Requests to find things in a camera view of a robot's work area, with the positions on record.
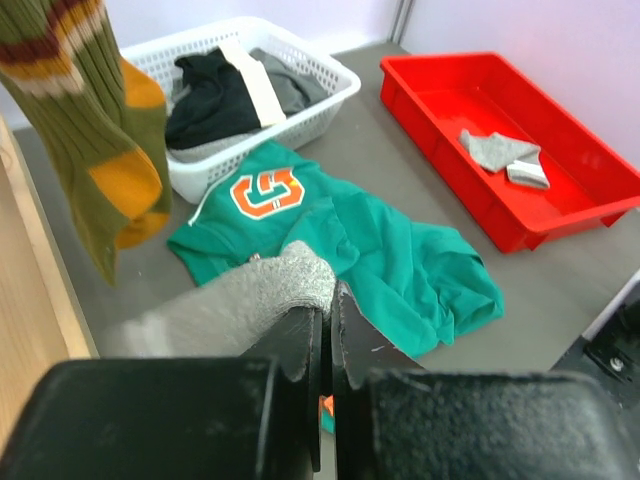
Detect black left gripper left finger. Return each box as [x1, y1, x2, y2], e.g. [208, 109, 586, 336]
[1, 307, 323, 479]

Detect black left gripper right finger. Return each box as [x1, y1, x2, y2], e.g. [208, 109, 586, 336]
[329, 282, 639, 479]

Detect grey sock with white stripes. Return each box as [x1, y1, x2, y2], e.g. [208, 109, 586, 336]
[104, 241, 336, 358]

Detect olive orange striped sock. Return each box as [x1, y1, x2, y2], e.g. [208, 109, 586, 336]
[1, 1, 161, 284]

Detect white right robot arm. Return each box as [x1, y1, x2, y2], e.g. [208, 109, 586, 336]
[553, 274, 639, 409]

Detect wooden hanger stand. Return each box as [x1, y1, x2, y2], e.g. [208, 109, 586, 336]
[1, 122, 98, 445]

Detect green jersey shirt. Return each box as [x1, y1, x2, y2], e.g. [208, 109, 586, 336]
[168, 142, 505, 358]

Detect white plastic laundry basket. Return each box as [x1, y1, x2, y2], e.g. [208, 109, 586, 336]
[122, 17, 361, 204]

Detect cream cloth strip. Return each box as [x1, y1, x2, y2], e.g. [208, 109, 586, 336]
[218, 38, 286, 127]

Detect black clothes in basket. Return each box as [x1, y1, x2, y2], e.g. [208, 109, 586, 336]
[165, 48, 260, 150]

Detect red plastic bin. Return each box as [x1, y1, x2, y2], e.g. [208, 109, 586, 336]
[380, 53, 639, 253]

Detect grey cloth in basket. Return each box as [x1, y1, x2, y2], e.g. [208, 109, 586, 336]
[250, 48, 329, 117]

